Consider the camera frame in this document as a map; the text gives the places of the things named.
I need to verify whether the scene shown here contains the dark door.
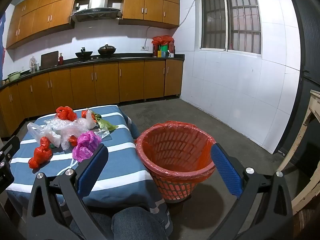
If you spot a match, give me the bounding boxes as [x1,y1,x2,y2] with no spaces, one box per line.
[277,0,320,155]

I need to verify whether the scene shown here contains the clear plastic bag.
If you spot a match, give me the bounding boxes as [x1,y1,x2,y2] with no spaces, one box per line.
[60,116,97,150]

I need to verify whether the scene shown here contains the red plastic mesh basket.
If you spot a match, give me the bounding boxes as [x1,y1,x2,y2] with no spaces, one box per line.
[136,121,217,203]

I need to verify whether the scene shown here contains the green plastic wrapper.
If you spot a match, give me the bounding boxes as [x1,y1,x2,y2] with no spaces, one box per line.
[96,119,118,132]

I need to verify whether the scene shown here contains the black wok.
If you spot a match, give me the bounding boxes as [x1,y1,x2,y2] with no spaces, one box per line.
[75,47,93,60]

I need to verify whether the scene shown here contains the white cable to window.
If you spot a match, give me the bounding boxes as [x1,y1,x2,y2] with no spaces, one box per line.
[179,0,200,27]

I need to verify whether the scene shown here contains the red plastic bag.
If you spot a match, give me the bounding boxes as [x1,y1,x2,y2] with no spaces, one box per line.
[28,136,53,169]
[55,106,78,122]

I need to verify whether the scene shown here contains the red bag over containers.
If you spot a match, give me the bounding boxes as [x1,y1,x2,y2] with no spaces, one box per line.
[152,35,175,46]

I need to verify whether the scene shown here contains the cream wooden table frame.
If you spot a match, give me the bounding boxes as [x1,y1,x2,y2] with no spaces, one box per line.
[276,89,320,214]

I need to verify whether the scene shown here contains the wooden kitchen cabinets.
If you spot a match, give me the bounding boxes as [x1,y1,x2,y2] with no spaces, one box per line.
[0,59,184,137]
[5,0,180,50]

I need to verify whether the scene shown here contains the pink plastic bag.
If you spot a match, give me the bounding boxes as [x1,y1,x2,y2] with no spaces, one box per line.
[72,131,102,163]

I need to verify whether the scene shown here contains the person's right leg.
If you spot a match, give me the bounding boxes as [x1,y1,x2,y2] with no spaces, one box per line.
[111,206,168,240]

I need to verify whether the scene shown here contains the person's leg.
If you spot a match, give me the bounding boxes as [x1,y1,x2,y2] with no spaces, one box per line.
[111,206,168,240]
[70,212,113,240]

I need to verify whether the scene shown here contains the black pot with lid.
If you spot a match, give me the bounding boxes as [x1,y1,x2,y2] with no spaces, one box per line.
[97,44,117,56]

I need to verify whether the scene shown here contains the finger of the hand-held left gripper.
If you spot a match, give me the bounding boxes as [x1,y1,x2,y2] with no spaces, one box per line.
[0,136,20,167]

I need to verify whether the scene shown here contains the person's left leg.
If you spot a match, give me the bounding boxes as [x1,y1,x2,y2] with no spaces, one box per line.
[70,212,113,240]

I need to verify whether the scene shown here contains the white socket cable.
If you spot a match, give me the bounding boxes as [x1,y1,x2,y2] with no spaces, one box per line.
[145,26,157,47]

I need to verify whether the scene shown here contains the clear bag with bottles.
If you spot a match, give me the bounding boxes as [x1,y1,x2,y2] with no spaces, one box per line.
[29,56,40,73]

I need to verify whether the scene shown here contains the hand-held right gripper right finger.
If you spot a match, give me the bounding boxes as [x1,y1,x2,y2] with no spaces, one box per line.
[209,142,294,240]

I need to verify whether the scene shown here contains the wooden lower kitchen cabinets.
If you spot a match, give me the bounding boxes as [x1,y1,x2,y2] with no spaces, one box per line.
[0,59,184,137]

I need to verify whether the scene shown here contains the steel range hood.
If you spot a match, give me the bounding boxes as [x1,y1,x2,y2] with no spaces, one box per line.
[71,0,123,22]

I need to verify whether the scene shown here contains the pink and blue hanging cloth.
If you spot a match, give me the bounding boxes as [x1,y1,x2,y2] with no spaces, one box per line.
[0,14,7,65]

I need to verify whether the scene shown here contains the brown cutting board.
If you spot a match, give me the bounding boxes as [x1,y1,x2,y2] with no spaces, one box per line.
[40,51,59,70]

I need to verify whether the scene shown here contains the clear plastic wrapper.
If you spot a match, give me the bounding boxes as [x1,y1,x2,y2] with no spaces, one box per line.
[94,129,110,139]

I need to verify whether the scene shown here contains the black kitchen countertop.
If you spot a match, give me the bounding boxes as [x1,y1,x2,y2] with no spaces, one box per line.
[0,54,185,90]

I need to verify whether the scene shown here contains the barred window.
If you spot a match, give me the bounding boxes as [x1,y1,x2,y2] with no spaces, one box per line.
[194,0,262,55]

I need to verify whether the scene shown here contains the wooden upper kitchen cabinets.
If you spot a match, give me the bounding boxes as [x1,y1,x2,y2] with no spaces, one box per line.
[5,0,180,50]

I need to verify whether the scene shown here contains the red and green wrapper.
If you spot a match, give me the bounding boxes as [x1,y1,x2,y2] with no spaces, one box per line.
[81,109,103,123]

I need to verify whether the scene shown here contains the blue striped tablecloth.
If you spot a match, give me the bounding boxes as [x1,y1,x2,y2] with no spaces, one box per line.
[5,104,173,230]

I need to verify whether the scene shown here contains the white plastic bag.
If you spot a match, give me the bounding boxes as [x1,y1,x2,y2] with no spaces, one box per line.
[27,122,62,148]

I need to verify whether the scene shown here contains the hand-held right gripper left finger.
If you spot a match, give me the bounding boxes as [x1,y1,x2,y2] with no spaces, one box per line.
[26,143,118,240]

